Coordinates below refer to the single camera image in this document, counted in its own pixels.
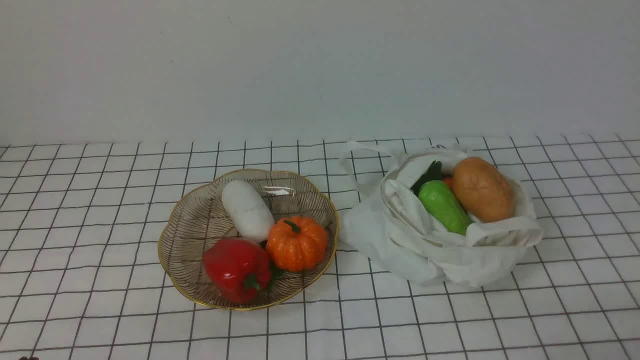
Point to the brown potato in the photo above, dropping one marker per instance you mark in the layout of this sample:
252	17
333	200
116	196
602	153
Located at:
482	190

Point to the white cloth bag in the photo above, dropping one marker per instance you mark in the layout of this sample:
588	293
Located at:
391	227

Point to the orange pumpkin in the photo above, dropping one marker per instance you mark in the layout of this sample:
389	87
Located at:
297	243

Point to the white radish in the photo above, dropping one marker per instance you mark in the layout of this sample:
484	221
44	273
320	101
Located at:
247	210

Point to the orange carrot with green top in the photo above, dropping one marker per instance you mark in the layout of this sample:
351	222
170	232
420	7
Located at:
433	173

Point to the green cucumber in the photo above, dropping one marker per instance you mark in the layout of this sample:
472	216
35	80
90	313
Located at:
440	201

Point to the red bell pepper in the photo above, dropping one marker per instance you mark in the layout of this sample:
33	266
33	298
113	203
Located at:
239	268

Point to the gold-rimmed glass basket plate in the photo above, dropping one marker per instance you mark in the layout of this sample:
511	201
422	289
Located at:
199	220

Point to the white grid tablecloth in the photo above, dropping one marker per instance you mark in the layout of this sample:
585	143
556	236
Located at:
81	279

